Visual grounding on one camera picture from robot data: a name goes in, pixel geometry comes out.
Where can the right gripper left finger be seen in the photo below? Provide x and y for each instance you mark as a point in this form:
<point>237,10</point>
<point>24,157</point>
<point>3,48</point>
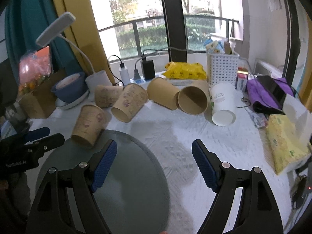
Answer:
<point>50,211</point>

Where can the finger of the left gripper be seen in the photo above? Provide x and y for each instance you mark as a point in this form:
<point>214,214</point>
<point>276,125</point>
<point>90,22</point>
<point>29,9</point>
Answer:
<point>45,144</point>
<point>37,134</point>

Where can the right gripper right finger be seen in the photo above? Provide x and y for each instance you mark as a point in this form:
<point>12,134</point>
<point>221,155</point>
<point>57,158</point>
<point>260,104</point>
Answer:
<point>258,211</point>

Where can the floral brown paper cup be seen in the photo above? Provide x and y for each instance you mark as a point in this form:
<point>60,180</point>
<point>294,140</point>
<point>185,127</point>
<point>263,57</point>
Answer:
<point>88,125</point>

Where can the floral paper cup lying left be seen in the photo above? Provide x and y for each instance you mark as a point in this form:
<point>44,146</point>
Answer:
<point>106,96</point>

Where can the floral paper cup lying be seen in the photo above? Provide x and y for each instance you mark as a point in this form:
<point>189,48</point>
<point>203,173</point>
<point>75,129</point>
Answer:
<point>129,102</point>
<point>106,96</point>

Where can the floral paper cup lying middle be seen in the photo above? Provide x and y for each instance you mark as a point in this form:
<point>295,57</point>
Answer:
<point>129,102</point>

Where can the white paper cup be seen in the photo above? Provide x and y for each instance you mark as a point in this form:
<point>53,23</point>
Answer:
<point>222,98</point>

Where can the plain brown paper cup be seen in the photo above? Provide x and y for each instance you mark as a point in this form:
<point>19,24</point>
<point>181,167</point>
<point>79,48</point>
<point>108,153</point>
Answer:
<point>163,93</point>

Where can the cardboard box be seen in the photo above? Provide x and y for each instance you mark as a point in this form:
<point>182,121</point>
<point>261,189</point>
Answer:
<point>40,102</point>

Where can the white plate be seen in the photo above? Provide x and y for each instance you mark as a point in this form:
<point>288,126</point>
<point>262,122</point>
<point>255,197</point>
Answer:
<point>65,106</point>

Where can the blue bowl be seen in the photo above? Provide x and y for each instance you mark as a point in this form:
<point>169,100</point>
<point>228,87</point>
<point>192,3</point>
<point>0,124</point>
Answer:
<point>70,88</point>

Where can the round grey glass mat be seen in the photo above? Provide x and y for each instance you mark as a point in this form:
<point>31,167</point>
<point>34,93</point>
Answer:
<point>135,196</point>

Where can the bag of fruit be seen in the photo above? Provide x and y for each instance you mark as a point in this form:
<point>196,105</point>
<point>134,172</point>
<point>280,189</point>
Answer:
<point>34,68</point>

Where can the yellow tissue pack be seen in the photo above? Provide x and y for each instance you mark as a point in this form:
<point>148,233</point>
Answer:
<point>287,151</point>

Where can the white charger plug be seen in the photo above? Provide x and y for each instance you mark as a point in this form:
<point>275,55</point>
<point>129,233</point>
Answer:
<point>124,73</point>

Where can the black phone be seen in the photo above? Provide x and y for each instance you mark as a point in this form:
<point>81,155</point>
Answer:
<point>272,91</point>

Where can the purple cloth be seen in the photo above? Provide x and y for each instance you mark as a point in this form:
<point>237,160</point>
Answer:
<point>257,104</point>

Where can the teal curtain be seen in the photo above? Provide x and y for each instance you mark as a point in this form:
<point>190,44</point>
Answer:
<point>25,20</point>

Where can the black power adapter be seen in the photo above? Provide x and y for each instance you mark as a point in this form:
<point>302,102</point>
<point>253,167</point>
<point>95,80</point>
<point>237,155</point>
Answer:
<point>147,67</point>

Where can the yellow curtain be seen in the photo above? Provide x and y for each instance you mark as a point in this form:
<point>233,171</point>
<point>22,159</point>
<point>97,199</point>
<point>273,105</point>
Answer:
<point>84,34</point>

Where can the white perforated basket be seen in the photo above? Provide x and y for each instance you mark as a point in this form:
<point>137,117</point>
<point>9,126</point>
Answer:
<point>222,67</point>

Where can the brown cup open toward camera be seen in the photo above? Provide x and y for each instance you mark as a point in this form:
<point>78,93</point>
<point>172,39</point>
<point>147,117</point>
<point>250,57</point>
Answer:
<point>193,99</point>

